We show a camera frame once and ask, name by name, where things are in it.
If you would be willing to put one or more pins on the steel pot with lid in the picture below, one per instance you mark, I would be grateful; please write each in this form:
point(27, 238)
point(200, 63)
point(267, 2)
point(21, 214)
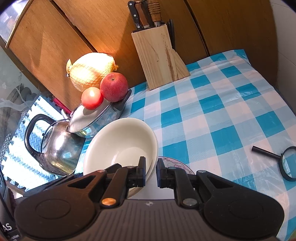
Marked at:
point(87, 123)

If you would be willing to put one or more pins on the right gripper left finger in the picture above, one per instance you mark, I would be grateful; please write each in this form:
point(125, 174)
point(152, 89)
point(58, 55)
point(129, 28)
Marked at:
point(122, 181)

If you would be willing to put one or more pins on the yellow netted pomelo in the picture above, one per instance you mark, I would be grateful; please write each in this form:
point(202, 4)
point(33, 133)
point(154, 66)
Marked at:
point(89, 70)

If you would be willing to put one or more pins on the blue foam mat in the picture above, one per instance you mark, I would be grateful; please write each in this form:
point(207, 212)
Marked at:
point(17, 164)

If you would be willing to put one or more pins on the blue checkered tablecloth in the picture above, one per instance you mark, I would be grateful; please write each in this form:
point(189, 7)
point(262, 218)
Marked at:
point(211, 120)

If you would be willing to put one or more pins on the ribbed wooden knife handle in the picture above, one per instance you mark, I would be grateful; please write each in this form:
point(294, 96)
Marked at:
point(155, 12)

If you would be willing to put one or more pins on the red apple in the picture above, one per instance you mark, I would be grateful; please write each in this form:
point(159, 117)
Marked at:
point(114, 87)

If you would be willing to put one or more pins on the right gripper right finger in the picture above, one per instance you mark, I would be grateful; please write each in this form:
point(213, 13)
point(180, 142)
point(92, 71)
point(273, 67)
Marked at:
point(178, 180)

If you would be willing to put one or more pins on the black riveted knife handle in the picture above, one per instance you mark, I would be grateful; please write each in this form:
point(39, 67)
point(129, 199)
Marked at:
point(135, 15)

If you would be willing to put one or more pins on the red tomato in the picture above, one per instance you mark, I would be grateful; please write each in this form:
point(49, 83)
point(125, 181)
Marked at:
point(92, 98)

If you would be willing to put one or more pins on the brown wooden knife handle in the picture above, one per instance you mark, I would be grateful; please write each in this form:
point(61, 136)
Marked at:
point(144, 14)

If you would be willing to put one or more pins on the wooden knife block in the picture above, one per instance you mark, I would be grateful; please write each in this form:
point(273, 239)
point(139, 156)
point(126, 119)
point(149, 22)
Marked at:
point(160, 62)

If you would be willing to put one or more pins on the cream bowl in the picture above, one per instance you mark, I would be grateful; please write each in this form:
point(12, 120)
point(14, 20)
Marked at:
point(124, 141)

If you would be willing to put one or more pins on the deep pink-flower plate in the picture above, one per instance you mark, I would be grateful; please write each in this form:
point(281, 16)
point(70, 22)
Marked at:
point(170, 162)

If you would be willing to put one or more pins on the black magnifying glass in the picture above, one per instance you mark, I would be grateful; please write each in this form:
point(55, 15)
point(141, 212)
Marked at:
point(286, 161)

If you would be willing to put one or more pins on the stainless steel kettle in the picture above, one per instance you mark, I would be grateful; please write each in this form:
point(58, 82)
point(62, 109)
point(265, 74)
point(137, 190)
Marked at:
point(60, 149)

